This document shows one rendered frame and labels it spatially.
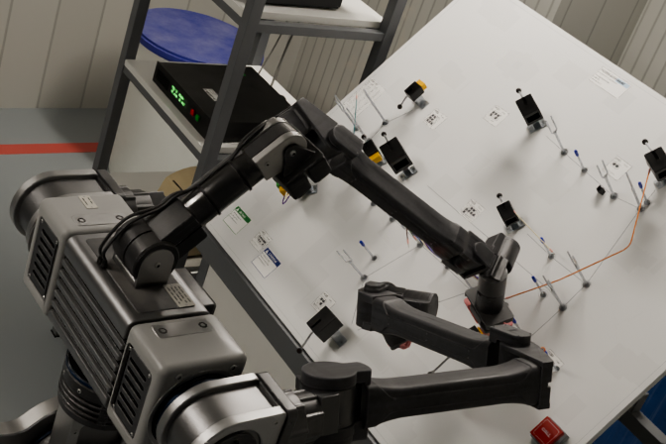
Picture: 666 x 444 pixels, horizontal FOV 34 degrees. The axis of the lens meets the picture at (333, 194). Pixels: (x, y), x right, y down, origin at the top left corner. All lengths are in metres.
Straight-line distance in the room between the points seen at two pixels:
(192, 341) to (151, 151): 3.28
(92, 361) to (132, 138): 3.22
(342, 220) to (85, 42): 2.69
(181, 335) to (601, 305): 1.22
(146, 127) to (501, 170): 2.27
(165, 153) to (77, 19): 0.86
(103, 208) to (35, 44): 3.53
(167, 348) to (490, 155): 1.46
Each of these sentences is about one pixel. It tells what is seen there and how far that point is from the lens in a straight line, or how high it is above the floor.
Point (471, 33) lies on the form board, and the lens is 2.96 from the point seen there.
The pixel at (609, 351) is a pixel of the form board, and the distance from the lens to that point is 2.37.
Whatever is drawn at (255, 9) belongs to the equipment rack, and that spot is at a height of 1.48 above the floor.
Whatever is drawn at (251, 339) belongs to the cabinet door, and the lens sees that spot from 2.87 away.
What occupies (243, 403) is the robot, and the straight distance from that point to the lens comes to 1.39.
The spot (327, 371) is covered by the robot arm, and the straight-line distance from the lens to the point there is 1.51.
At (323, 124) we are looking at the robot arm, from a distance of 2.03.
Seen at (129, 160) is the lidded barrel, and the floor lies 0.14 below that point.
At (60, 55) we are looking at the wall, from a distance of 5.21.
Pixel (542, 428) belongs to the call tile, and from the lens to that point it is 2.30.
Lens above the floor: 2.36
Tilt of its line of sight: 26 degrees down
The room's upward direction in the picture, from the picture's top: 20 degrees clockwise
